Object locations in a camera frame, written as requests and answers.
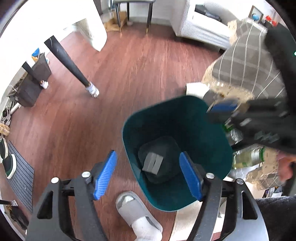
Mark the dark teal trash bin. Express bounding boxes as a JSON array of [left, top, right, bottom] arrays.
[[122, 95, 232, 212]]

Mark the person's right hand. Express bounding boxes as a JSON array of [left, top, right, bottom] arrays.
[[277, 152, 296, 182]]

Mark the green label plastic bottle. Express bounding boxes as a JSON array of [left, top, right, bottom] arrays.
[[223, 120, 243, 145]]

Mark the clear green cap bottle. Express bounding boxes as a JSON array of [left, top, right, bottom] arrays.
[[232, 147, 266, 169]]

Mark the grey checked round tablecloth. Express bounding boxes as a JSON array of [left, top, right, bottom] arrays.
[[201, 20, 286, 190]]

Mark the dark striped door mat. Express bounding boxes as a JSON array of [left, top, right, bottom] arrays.
[[8, 141, 35, 213]]

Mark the grey upholstered armchair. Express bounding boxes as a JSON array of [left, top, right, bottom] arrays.
[[170, 1, 237, 50]]

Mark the black and white sneaker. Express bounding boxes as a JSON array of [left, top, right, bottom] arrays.
[[1, 138, 16, 179]]

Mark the framed globe picture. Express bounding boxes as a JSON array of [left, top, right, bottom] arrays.
[[248, 6, 263, 24]]

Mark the dark brown storage box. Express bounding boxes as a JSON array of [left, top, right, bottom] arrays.
[[15, 53, 52, 108]]

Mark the brown cardboard box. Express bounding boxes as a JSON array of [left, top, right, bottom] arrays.
[[102, 11, 127, 32]]

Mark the black table leg with sock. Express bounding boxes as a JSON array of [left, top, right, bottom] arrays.
[[44, 36, 99, 98]]

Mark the grey chair with black legs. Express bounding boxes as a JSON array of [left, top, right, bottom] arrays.
[[112, 1, 155, 34]]

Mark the pale green patterned tablecloth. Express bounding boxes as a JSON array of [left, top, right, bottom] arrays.
[[71, 0, 108, 52]]

